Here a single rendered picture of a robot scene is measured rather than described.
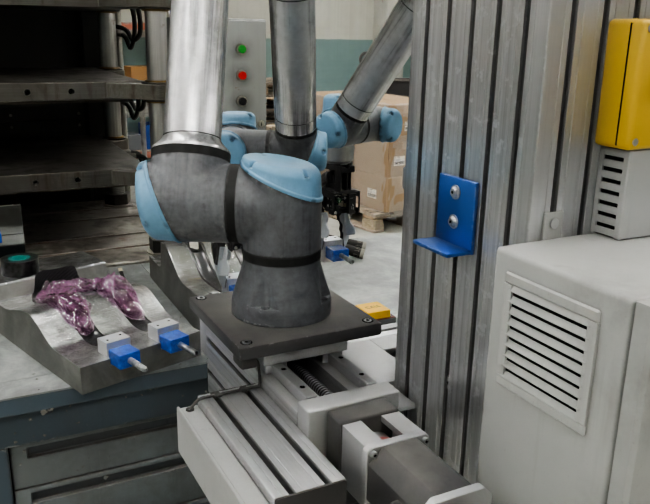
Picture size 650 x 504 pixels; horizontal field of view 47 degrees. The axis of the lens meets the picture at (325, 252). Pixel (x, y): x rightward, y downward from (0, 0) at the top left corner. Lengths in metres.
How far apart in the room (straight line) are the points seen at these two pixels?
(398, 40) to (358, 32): 8.30
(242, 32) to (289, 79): 1.15
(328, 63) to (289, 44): 8.27
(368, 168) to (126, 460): 4.25
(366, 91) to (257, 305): 0.58
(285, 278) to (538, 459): 0.44
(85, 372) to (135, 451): 0.28
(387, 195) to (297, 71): 4.29
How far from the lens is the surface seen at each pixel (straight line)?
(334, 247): 1.80
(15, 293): 1.77
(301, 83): 1.30
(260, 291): 1.08
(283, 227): 1.05
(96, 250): 2.40
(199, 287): 1.71
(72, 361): 1.47
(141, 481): 1.71
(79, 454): 1.64
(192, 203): 1.06
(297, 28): 1.26
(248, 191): 1.05
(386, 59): 1.47
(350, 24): 9.69
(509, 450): 0.87
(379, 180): 5.58
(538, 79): 0.83
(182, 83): 1.12
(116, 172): 2.29
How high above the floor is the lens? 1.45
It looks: 17 degrees down
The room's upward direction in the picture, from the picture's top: 1 degrees clockwise
